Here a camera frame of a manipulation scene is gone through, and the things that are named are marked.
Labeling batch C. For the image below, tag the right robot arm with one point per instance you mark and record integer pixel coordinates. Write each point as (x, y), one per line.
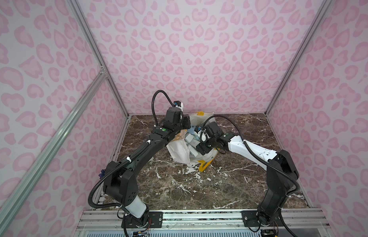
(281, 173)

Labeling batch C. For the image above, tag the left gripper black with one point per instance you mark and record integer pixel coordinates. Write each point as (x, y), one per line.
(185, 122)

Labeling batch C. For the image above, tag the white rectangular digital clock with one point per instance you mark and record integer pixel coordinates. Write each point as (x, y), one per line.
(192, 143)

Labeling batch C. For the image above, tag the left frame aluminium strut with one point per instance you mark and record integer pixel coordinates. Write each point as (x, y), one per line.
(14, 203)

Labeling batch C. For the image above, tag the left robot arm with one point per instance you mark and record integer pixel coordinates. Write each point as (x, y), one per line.
(120, 181)

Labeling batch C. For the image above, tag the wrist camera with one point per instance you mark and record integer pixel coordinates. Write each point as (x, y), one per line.
(179, 105)
(200, 133)

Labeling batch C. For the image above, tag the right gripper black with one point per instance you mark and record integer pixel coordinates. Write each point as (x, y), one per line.
(202, 146)

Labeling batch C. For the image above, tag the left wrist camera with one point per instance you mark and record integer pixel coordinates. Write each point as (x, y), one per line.
(179, 105)

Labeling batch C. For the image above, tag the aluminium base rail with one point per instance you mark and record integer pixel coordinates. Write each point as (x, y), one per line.
(304, 222)

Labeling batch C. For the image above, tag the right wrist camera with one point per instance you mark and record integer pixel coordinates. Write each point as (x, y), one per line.
(200, 133)

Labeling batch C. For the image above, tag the white canvas bag yellow handles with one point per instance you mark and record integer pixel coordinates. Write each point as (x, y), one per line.
(183, 149)

